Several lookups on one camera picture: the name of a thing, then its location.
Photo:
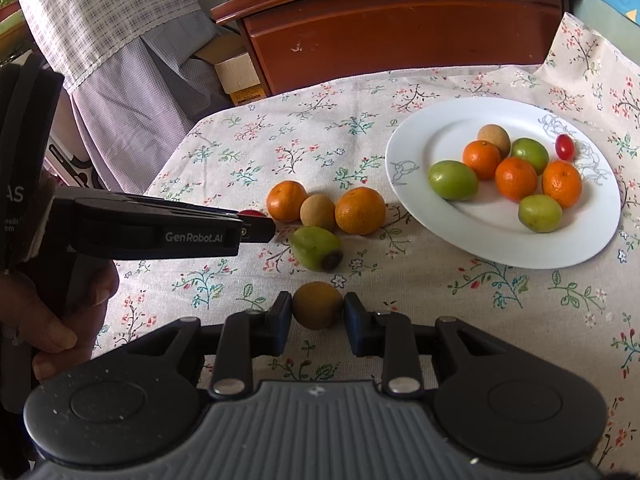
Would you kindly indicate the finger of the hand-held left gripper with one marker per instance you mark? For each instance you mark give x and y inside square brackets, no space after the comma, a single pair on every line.
[150,237]
[175,206]

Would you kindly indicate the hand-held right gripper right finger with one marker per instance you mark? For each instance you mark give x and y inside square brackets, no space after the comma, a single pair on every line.
[354,325]

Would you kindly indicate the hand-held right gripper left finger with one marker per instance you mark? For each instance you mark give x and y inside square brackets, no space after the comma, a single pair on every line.
[280,325]

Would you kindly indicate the brown kiwi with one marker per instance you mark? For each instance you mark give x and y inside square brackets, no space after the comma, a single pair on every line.
[318,213]
[494,139]
[317,307]

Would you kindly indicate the red cherry tomato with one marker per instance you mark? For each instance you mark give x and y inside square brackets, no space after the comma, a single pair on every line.
[253,213]
[564,146]

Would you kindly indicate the white round plate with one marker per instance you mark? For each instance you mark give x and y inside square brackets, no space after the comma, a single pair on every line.
[450,230]

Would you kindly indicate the small orange mandarin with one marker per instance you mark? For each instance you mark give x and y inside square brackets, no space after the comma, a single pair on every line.
[516,178]
[286,201]
[562,184]
[481,159]

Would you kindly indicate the small round green jujube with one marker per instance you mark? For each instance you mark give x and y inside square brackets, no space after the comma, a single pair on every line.
[530,155]

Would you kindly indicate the person's left hand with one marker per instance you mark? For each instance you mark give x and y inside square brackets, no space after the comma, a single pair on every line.
[40,310]

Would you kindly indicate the white plastic rack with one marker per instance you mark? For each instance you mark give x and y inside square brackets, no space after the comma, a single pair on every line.
[70,162]

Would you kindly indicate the green jujube with brown tip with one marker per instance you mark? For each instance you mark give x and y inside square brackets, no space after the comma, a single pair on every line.
[314,247]

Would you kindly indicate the lilac gingham cloth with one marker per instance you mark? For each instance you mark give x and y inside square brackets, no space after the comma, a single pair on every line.
[140,125]

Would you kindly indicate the floral tablecloth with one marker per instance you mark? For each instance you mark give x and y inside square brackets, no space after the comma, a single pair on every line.
[450,320]

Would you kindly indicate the large orange mandarin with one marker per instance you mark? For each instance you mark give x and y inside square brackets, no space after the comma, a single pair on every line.
[360,210]

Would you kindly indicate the cardboard box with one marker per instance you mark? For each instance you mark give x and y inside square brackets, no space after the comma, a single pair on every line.
[240,77]

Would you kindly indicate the white checked cloth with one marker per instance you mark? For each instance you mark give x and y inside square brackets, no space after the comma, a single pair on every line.
[110,15]

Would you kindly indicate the brown wooden cabinet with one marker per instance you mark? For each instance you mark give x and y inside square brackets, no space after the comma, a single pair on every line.
[400,35]

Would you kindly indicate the pale green sheet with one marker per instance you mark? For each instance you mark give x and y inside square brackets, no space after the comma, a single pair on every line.
[605,20]

